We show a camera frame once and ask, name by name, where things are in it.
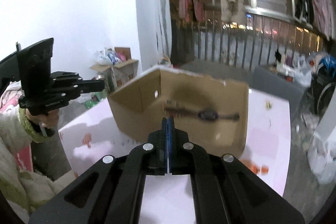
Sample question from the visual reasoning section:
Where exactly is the pink hanging garment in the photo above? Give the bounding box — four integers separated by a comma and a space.
312, 0, 335, 40

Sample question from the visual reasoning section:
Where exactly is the left forearm fuzzy sleeve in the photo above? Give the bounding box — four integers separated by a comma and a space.
1, 106, 76, 223

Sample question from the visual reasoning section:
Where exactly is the large brown cardboard box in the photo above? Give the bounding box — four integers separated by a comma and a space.
108, 66, 249, 157

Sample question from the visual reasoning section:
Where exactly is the pink floral quilt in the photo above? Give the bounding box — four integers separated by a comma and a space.
1, 81, 34, 172

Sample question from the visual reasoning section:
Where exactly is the white plastic bag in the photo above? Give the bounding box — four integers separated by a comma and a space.
95, 48, 120, 65

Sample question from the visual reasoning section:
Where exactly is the metal balcony railing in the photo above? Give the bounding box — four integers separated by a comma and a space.
170, 11, 327, 71

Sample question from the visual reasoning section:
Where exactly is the green plastic bag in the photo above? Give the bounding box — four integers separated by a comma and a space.
84, 92, 107, 110

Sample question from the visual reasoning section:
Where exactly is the black white hanging jacket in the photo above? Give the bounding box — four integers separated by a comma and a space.
294, 0, 314, 25

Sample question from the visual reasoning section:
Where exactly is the small open cardboard box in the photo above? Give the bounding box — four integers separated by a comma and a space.
90, 47, 138, 93

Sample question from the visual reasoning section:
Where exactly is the left hand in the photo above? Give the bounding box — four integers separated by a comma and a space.
26, 109, 59, 128

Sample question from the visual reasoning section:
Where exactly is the wheelchair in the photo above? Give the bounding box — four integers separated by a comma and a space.
307, 53, 335, 118

